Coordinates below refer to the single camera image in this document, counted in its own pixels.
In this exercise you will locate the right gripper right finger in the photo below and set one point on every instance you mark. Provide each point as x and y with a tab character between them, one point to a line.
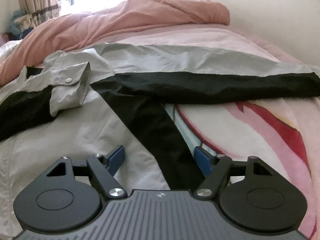
217	170

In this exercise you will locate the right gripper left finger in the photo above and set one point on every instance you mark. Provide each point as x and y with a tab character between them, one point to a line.
100	169

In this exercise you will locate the grey and black jacket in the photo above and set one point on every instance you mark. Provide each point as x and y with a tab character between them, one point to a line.
86	103

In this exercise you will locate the pink cartoon fleece blanket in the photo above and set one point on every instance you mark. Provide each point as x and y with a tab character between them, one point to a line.
282	132

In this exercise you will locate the salmon pink duvet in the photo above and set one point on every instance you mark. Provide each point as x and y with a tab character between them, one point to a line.
75	31

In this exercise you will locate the white crumpled sheet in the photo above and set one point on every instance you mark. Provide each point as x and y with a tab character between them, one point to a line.
7	49

